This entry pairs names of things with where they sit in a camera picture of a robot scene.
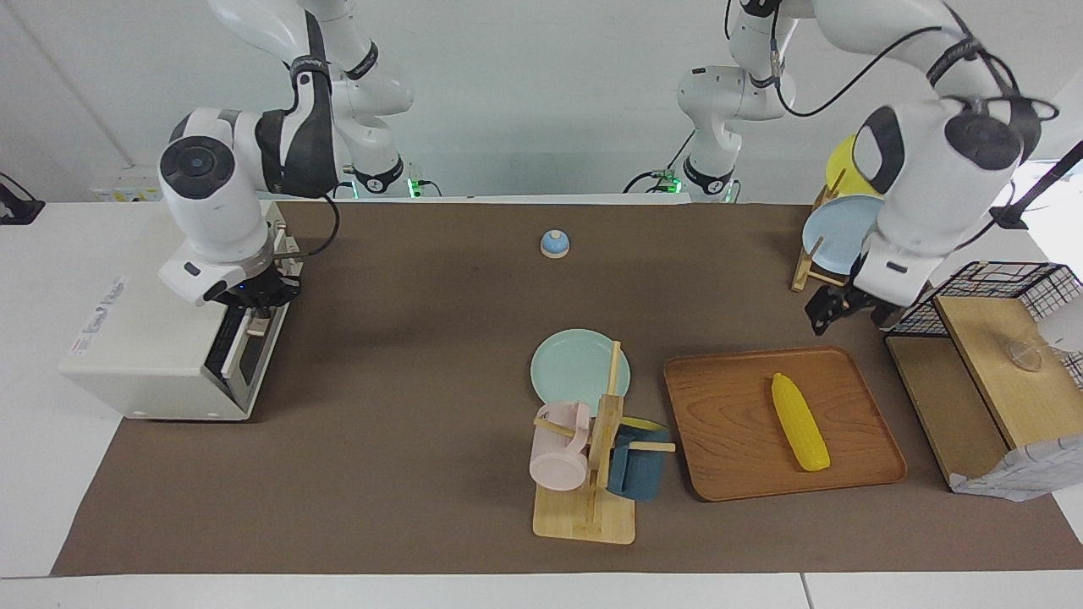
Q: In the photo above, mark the dark blue mug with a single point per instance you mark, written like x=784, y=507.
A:
x=639, y=469

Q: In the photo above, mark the pale green plate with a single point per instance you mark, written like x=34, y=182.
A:
x=575, y=364

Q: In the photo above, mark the black device on table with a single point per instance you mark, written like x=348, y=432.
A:
x=17, y=203

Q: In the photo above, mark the white box yellow labels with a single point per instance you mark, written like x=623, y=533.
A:
x=127, y=182

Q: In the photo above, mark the black camera stand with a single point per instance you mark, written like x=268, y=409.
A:
x=1036, y=190

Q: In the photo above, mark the yellow plate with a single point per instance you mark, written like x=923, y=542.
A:
x=842, y=165

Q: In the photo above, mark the wooden mug tree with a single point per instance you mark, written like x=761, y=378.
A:
x=584, y=512

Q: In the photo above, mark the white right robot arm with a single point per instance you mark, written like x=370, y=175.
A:
x=211, y=203

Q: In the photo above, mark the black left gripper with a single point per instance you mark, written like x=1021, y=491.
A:
x=867, y=303

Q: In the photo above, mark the wooden dish rack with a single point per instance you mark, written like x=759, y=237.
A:
x=804, y=271

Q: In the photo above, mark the yellow corn cob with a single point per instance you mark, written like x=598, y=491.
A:
x=799, y=423

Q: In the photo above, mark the brown table mat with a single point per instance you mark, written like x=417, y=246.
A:
x=423, y=423

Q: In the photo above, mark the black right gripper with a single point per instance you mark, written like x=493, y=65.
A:
x=258, y=292

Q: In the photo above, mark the light blue plate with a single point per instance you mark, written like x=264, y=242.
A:
x=842, y=233

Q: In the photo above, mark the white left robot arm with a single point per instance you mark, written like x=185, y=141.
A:
x=931, y=186

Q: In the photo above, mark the white plastic sheet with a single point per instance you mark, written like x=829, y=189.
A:
x=1064, y=326

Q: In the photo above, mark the pink mug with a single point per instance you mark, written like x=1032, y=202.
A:
x=558, y=461

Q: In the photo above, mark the clear glass cup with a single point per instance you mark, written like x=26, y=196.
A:
x=1025, y=355

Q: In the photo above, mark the wooden serving tray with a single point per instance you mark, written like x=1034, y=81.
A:
x=728, y=423

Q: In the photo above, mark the blue call bell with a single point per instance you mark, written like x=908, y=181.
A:
x=554, y=244

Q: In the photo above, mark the white toaster oven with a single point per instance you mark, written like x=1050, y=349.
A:
x=144, y=347

